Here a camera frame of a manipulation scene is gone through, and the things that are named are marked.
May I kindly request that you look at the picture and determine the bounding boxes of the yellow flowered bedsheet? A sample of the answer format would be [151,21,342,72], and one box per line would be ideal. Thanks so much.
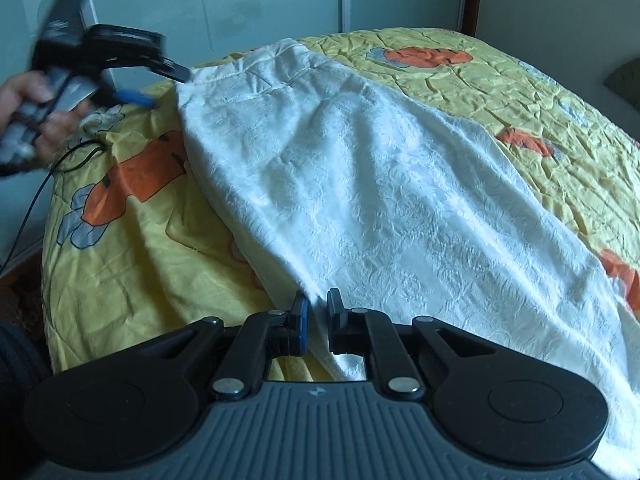
[40,27,640,386]

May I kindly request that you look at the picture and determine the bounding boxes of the person's left hand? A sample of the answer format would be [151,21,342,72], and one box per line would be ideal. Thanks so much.
[0,70,97,162]

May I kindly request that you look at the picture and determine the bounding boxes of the person's dark clothing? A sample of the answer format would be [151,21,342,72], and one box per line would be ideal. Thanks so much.
[0,320,54,480]

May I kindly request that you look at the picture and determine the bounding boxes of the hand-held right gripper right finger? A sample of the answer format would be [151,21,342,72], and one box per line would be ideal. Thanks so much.
[325,289,501,397]

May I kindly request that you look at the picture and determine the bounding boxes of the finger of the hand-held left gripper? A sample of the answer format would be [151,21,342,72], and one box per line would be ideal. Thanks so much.
[147,56,192,84]
[106,88,157,110]

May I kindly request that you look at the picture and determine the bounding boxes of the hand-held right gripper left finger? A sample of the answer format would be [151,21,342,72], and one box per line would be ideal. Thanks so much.
[140,293,309,402]

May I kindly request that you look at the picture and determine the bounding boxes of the white pants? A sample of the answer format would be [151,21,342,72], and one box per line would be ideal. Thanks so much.
[177,37,640,442]

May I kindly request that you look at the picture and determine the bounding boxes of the grey pillow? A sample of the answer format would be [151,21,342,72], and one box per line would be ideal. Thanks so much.
[602,57,640,107]

